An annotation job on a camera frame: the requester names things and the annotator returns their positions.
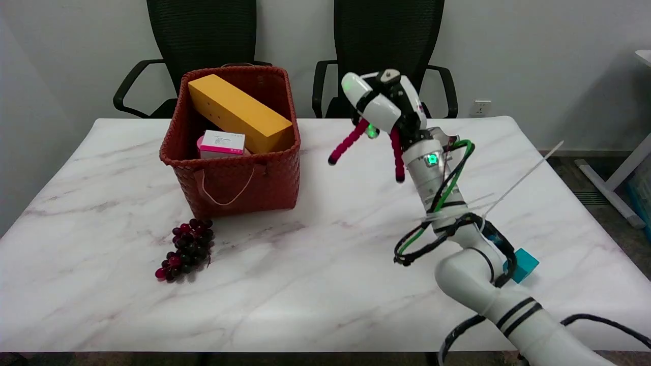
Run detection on black office chair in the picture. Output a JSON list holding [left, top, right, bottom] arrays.
[[113, 0, 273, 119], [312, 0, 459, 119]]

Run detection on silver crumpled object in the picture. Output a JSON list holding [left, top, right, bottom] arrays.
[[428, 127, 461, 149]]

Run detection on white desk frame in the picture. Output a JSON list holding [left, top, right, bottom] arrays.
[[575, 50, 651, 229]]

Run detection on red woven basket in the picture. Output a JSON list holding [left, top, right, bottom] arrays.
[[159, 64, 302, 220]]

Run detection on dark purple grape bunch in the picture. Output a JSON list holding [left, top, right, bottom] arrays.
[[155, 218, 215, 284]]

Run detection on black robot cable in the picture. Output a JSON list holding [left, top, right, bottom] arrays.
[[437, 314, 651, 366]]

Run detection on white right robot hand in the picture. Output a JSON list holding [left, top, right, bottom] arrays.
[[341, 70, 429, 145]]

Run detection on pink and white box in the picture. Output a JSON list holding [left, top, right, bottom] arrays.
[[199, 130, 246, 160]]

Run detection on long yellow box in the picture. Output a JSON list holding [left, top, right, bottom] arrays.
[[188, 74, 294, 154]]

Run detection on black and green cable loop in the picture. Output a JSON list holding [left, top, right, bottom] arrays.
[[394, 139, 518, 288]]

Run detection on teal block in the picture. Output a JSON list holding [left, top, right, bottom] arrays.
[[510, 248, 540, 284]]

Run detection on blue storage bin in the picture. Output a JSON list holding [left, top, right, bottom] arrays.
[[627, 165, 651, 227]]

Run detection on red flexible tripod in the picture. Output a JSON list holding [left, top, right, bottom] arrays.
[[328, 69, 407, 183]]

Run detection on long white cable tie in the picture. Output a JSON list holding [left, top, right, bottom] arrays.
[[480, 140, 565, 220]]

